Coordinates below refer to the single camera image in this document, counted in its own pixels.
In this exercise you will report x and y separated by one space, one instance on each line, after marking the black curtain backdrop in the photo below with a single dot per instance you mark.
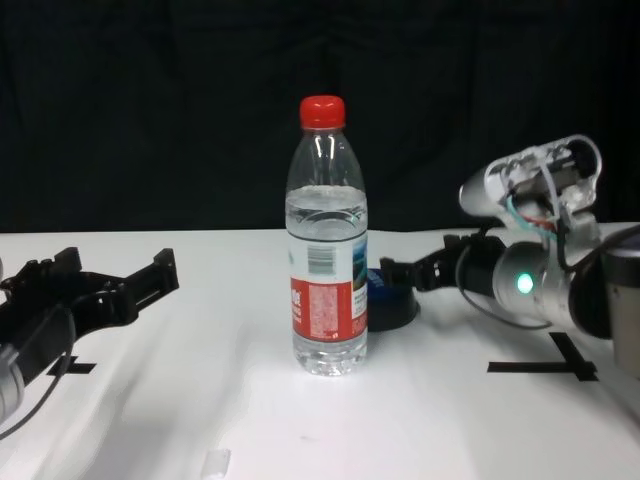
150 100

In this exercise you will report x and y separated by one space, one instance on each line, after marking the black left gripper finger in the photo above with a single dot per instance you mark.
150 285
67 261

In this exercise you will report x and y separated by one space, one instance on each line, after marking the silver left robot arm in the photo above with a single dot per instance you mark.
9 395

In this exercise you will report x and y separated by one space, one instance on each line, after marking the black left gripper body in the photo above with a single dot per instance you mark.
55 310

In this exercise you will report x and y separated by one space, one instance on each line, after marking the clear water bottle red cap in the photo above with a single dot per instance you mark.
327 250

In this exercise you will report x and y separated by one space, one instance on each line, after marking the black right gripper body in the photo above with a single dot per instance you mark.
477 267

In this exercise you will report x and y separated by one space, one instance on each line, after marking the small clear tape piece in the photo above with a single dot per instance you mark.
217 462

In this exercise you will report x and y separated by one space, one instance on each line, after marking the blue push button black base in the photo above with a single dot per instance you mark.
392 312

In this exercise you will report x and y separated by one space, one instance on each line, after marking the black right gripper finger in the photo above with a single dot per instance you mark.
427 272
462 243

